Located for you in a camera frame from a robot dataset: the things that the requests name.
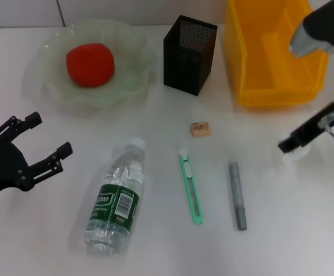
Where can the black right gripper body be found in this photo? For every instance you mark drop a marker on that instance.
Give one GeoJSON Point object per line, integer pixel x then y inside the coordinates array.
{"type": "Point", "coordinates": [316, 125]}

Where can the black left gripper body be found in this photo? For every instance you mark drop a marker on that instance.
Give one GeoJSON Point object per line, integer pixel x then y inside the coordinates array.
{"type": "Point", "coordinates": [3, 166]}

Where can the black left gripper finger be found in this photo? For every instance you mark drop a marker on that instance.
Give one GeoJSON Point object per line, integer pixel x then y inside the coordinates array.
{"type": "Point", "coordinates": [63, 151]}
{"type": "Point", "coordinates": [31, 120]}

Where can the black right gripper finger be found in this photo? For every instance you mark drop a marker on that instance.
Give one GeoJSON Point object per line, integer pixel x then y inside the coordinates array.
{"type": "Point", "coordinates": [289, 143]}

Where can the white paper ball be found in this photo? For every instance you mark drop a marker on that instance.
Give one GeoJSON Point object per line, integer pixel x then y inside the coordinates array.
{"type": "Point", "coordinates": [298, 153]}

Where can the red orange fruit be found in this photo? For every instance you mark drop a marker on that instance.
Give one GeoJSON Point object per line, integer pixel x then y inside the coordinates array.
{"type": "Point", "coordinates": [90, 64]}

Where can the beige eraser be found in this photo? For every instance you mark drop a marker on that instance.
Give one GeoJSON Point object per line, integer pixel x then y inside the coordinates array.
{"type": "Point", "coordinates": [201, 129]}

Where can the clear green-label water bottle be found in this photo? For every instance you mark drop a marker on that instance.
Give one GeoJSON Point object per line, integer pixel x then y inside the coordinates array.
{"type": "Point", "coordinates": [112, 227]}

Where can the green utility knife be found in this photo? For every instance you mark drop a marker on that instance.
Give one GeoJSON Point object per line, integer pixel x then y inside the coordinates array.
{"type": "Point", "coordinates": [194, 201]}

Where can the grey pen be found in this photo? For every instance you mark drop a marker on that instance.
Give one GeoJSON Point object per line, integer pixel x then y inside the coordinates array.
{"type": "Point", "coordinates": [237, 195]}

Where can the green glass fruit plate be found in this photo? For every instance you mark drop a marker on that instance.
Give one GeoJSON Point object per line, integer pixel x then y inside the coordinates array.
{"type": "Point", "coordinates": [132, 57]}

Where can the black mesh pen holder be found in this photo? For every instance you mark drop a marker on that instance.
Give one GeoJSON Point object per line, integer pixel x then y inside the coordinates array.
{"type": "Point", "coordinates": [187, 72]}

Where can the yellow plastic bin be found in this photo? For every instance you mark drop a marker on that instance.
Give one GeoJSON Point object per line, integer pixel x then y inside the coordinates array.
{"type": "Point", "coordinates": [276, 92]}

